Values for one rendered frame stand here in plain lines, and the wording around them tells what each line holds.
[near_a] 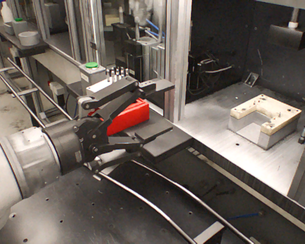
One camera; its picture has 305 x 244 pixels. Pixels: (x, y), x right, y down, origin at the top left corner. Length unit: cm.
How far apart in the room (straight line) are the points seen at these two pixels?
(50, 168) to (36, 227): 55
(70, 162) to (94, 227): 50
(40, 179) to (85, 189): 61
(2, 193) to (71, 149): 10
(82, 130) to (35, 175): 9
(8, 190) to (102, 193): 61
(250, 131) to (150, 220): 39
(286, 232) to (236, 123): 39
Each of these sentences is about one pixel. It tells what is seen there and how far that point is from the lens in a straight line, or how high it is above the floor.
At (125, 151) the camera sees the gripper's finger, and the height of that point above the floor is 106.
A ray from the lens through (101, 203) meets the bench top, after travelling 96.
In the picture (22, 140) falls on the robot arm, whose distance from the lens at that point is 42.
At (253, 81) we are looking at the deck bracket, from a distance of 117.
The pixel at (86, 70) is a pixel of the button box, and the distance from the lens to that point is 96.
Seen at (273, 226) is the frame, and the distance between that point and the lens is 106.
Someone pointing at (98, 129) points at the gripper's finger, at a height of 114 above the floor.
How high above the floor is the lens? 139
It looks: 33 degrees down
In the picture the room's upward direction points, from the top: straight up
